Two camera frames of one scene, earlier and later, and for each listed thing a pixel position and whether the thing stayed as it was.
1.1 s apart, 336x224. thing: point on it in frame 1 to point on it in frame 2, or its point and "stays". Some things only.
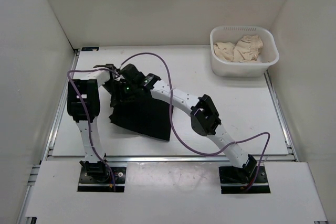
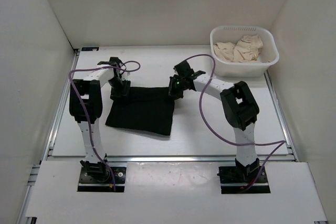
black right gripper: (120, 85) to (172, 92)
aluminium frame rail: (22, 217) stays
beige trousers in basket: (247, 49) stays
